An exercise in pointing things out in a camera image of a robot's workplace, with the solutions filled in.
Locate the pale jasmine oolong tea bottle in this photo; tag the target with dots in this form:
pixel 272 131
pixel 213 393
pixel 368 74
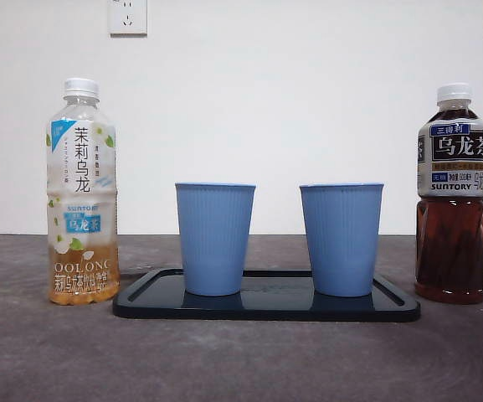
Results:
pixel 82 167

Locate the dark blue rectangular tray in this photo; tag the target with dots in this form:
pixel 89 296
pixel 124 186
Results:
pixel 274 310

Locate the white wall socket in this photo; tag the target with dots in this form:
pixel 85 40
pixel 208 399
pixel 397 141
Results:
pixel 127 17

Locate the blue ribbed plastic cup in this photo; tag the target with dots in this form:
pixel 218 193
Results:
pixel 214 238
pixel 341 238

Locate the dark oolong tea bottle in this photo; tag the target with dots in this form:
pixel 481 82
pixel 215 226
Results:
pixel 450 251

